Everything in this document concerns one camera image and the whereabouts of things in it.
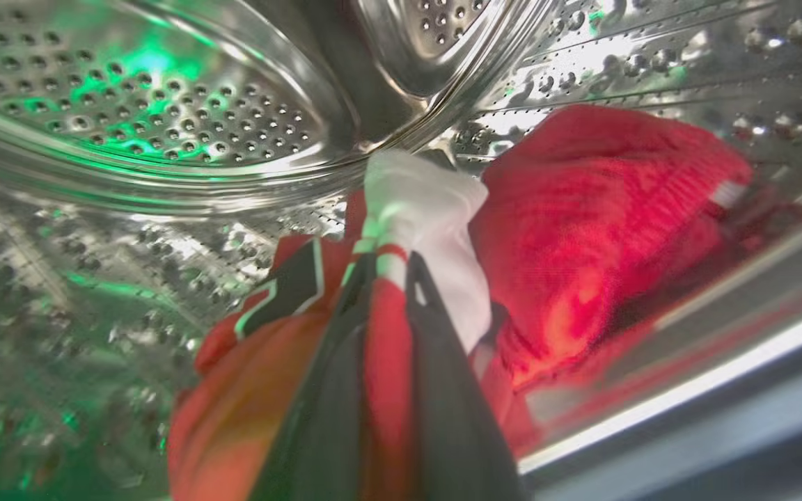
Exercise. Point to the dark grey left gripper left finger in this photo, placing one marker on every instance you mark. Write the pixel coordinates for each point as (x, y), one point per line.
(317, 424)

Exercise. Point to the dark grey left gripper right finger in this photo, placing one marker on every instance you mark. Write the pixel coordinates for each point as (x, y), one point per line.
(453, 417)

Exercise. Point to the red white black garment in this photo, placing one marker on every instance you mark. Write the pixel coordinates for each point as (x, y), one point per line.
(241, 390)

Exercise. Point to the grey washing machine door rim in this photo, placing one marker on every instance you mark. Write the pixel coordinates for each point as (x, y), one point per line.
(707, 431)

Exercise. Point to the stainless steel washing machine drum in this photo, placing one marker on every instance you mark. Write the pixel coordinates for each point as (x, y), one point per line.
(164, 139)

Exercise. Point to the red knitted garment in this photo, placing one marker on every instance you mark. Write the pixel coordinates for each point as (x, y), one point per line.
(603, 236)

